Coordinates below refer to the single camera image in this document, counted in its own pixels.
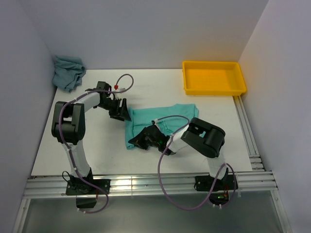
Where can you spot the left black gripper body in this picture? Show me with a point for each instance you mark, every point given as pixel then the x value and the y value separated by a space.
pixel 114 110

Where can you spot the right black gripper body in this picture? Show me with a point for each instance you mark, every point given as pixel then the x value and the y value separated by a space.
pixel 144 141

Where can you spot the teal green t-shirt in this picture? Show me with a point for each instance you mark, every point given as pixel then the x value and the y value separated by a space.
pixel 170 119

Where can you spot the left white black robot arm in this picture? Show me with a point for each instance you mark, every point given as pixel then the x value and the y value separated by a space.
pixel 69 128

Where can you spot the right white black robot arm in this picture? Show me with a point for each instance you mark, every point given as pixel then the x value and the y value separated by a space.
pixel 205 138

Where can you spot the crumpled grey-blue t-shirt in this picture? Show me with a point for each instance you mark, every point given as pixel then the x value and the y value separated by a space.
pixel 68 72

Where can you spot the yellow plastic tray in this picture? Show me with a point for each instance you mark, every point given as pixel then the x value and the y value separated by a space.
pixel 207 78

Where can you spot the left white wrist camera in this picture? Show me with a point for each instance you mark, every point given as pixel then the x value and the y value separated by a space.
pixel 119 90

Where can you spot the aluminium front rail frame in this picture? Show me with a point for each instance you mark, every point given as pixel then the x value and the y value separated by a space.
pixel 145 185

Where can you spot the aluminium right side rail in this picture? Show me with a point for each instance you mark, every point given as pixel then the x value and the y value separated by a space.
pixel 247 128

